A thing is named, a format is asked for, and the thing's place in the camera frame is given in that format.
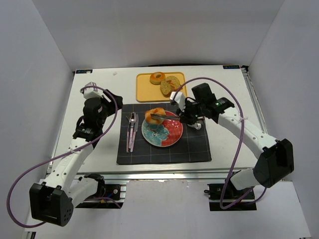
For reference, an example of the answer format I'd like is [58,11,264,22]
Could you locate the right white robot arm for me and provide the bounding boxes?
[170,83,294,190]

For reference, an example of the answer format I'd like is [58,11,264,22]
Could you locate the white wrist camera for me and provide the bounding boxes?
[80,82,103,100]
[169,91,185,112]

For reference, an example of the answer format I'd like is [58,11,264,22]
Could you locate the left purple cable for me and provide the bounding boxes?
[6,86,123,229]

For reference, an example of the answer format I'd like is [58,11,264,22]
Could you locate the pink handled spoon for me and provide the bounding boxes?
[131,121,135,142]

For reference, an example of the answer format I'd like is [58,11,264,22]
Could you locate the pink handled fork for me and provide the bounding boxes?
[126,113,134,153]

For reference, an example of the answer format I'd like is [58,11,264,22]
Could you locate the right blue corner label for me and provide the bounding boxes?
[223,65,241,70]

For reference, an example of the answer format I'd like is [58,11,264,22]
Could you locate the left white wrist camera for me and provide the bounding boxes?
[80,82,103,100]

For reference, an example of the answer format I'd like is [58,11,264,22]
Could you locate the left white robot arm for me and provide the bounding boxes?
[29,89,123,227]

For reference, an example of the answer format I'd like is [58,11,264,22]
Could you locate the yellow plastic tray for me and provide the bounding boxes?
[136,72,187,103]

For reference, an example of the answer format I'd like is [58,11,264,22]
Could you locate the red and teal plate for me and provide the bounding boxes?
[142,108,183,147]

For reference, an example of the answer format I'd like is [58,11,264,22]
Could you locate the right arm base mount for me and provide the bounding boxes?
[204,184,257,212]

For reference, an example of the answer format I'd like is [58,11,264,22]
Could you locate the metal serving tongs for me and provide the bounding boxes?
[151,114,180,121]

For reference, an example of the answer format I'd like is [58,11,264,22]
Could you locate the ring donut bread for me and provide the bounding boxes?
[150,72,165,85]

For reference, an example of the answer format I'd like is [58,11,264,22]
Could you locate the aluminium table frame rail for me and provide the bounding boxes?
[74,166,282,180]

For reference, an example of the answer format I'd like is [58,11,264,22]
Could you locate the purple cable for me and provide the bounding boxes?
[6,86,123,229]
[170,77,267,209]

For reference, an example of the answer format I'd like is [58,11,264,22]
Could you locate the speckled bread slice back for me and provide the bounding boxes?
[166,76,181,91]

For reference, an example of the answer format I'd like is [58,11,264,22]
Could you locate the striped round bun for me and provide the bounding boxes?
[145,108,166,125]

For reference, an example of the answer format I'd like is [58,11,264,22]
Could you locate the dark checked placemat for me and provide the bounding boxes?
[117,103,212,165]

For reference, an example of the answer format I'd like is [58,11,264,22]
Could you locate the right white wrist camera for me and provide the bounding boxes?
[169,91,185,112]

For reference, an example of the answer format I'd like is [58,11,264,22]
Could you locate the pink handled knife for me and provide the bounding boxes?
[130,113,139,152]

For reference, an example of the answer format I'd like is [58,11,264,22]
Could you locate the white ceramic mug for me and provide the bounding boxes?
[194,119,205,130]

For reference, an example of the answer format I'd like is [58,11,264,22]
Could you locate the left blue corner label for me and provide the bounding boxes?
[75,69,93,74]

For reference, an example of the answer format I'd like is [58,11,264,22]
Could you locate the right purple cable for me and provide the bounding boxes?
[170,77,267,209]

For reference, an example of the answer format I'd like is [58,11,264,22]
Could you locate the speckled bread slice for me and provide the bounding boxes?
[160,80,174,96]
[166,76,181,91]

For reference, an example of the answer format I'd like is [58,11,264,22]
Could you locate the speckled bread slice front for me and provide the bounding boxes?
[160,80,174,96]

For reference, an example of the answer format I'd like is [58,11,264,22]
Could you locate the blue corner label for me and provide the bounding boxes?
[223,65,241,70]
[75,69,93,74]

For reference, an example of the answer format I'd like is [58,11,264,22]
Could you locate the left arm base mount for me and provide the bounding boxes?
[76,173,126,209]

